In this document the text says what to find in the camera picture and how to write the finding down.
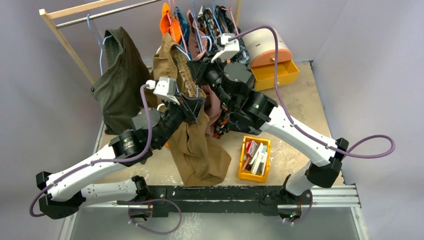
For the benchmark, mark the olive green shorts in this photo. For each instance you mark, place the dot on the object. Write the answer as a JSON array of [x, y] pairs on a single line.
[[118, 89]]

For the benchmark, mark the yellow bin with items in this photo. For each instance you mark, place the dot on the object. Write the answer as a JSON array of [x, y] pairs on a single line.
[[254, 164]]

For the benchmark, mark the tan brown shorts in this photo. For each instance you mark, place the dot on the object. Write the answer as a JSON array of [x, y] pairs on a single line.
[[200, 160]]

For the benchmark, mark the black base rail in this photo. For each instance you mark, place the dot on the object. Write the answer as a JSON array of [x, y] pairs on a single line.
[[267, 200]]

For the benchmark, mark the light blue wire hanger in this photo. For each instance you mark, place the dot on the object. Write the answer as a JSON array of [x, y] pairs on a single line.
[[189, 58]]

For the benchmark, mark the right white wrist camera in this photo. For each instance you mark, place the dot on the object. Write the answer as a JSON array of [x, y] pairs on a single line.
[[228, 47]]

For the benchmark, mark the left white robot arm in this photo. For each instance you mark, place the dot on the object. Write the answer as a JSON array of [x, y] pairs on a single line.
[[63, 193]]

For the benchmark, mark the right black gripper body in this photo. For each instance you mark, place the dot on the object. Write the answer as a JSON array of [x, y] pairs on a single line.
[[201, 70]]

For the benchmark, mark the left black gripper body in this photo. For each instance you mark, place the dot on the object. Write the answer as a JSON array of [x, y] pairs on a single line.
[[188, 113]]

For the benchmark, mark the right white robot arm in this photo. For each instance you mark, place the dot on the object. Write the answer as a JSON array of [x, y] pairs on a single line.
[[246, 110]]

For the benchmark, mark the orange black patterned shorts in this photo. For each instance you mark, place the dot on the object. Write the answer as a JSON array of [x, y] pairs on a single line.
[[211, 28]]

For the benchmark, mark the cream orange drawer box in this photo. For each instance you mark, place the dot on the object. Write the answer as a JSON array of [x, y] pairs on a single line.
[[264, 52]]

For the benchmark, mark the blue patterned shorts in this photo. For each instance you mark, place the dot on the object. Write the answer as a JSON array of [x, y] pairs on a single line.
[[183, 24]]

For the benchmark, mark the pink shorts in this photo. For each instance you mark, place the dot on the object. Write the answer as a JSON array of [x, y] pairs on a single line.
[[198, 44]]

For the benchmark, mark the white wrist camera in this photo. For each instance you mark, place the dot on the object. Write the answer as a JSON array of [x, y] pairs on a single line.
[[165, 88], [228, 47]]

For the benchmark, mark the wooden clothes rack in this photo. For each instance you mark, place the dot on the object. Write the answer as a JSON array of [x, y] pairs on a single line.
[[49, 18]]

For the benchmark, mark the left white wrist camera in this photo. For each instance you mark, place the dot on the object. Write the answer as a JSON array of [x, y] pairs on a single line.
[[165, 88]]

